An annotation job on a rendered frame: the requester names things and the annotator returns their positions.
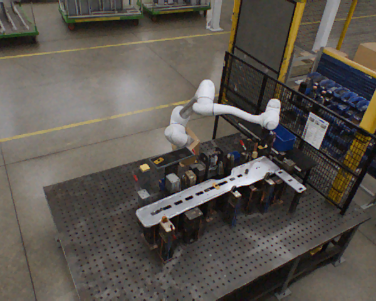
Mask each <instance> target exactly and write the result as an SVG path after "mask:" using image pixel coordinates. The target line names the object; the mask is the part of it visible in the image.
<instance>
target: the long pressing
mask: <svg viewBox="0 0 376 301"><path fill-rule="evenodd" d="M257 167H258V168H257ZM259 167H260V168H259ZM246 169H249V172H248V174H245V170H246ZM279 170H280V168H279V167H278V166H277V165H276V164H274V163H273V162H272V161H270V160H269V159H268V158H267V157H265V156H263V157H260V158H257V159H255V160H253V161H250V162H247V163H245V164H243V165H241V166H238V167H235V168H234V169H232V171H231V175H230V176H228V177H225V178H224V179H221V180H215V179H209V180H207V181H204V182H202V183H200V184H197V185H195V186H192V187H190V188H188V189H185V190H183V191H181V192H178V193H176V194H173V195H171V196H169V197H166V198H164V199H161V200H159V201H156V202H154V203H152V204H149V205H147V206H144V207H142V208H140V209H138V210H136V216H137V218H138V219H139V220H140V222H141V223H142V224H143V226H144V227H146V228H150V227H152V226H155V225H157V224H159V222H160V221H161V219H162V217H163V216H165V215H166V216H167V218H168V219H170V218H172V217H174V216H177V215H178V214H181V213H183V212H185V211H187V210H189V209H192V208H194V207H196V206H198V205H200V204H202V203H205V202H207V201H209V200H212V199H214V198H216V197H218V196H220V195H222V194H225V193H227V192H229V191H230V190H231V187H232V186H233V185H236V186H237V187H240V186H248V185H250V184H252V183H255V182H257V181H259V180H261V179H263V177H264V176H265V174H266V173H267V172H268V171H269V172H270V173H271V174H270V175H272V174H274V173H275V172H277V171H279ZM240 174H241V175H242V177H237V176H238V175H240ZM231 178H235V180H233V181H230V179H231ZM224 181H227V183H226V184H224V185H222V186H220V189H218V190H217V189H216V188H215V189H212V190H210V191H208V192H205V191H204V190H205V189H208V188H210V187H213V185H212V183H214V182H215V183H216V184H219V183H222V182H224ZM201 191H202V192H203V193H204V194H201V195H199V196H196V193H199V192H201ZM180 196H181V197H180ZM189 196H193V198H192V199H190V200H188V201H186V200H185V198H188V197H189ZM178 201H182V202H183V203H180V204H178V205H175V204H174V203H176V202H178ZM168 205H171V206H172V207H171V208H169V209H166V210H163V211H160V208H164V207H166V206H168ZM157 210H159V211H160V213H158V214H155V215H153V216H152V215H151V213H153V212H154V211H157Z"/></svg>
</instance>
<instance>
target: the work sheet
mask: <svg viewBox="0 0 376 301"><path fill-rule="evenodd" d="M307 124H309V125H307ZM330 124H331V123H329V122H328V121H326V120H325V119H323V118H321V117H320V116H318V115H317V114H314V113H313V112H311V111H310V112H309V114H308V118H307V120H306V123H305V126H304V129H303V132H302V135H301V139H302V140H304V141H305V142H306V143H308V144H310V145H311V146H312V147H314V148H315V149H317V150H318V151H319V150H320V147H321V145H322V143H323V140H324V138H325V135H326V132H327V130H328V128H329V125H330ZM306 126H307V127H308V129H307V127H306ZM305 129H307V131H305ZM304 132H306V135H305V138H304V137H303V134H304ZM302 137H303V138H304V139H303V138H302Z"/></svg>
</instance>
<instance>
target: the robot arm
mask: <svg viewBox="0 0 376 301"><path fill-rule="evenodd" d="M214 93H215V88H214V84H213V82H211V81H210V80H204V81H202V82H201V84H200V85H199V88H198V89H197V91H196V94H195V96H194V97H193V98H192V99H191V100H190V101H189V102H188V103H187V104H186V105H185V106H184V107H183V106H178V107H176V108H175V109H174V110H173V111H172V115H171V119H170V125H169V126H168V127H167V128H166V130H165V137H166V139H167V140H168V141H169V142H170V143H172V144H174V145H176V146H177V147H176V149H179V148H181V147H185V146H187V147H188V148H189V146H190V145H191V144H192V143H193V142H194V141H195V140H194V139H193V138H192V137H191V136H190V135H189V134H188V133H187V132H186V131H185V125H186V124H187V122H188V120H189V119H190V115H191V114H192V113H193V112H194V113H196V114H198V115H204V116H211V115H220V114H232V115H235V116H237V117H240V118H242V119H244V120H247V121H249V122H253V123H257V124H261V134H260V137H261V145H260V146H262V145H263V146H262V147H265V145H266V143H267V142H269V141H270V139H271V137H272V135H273V133H272V130H273V129H275V128H276V127H277V125H278V122H279V111H280V101H279V100H277V99H271V100H270V101H269V102H268V105H267V107H266V111H265V113H262V114H261V115H251V114H248V113H246V112H244V111H242V110H240V109H238V108H235V107H231V106H227V105H220V104H216V103H213V100H214ZM265 136H266V137H265ZM264 137H265V139H264Z"/></svg>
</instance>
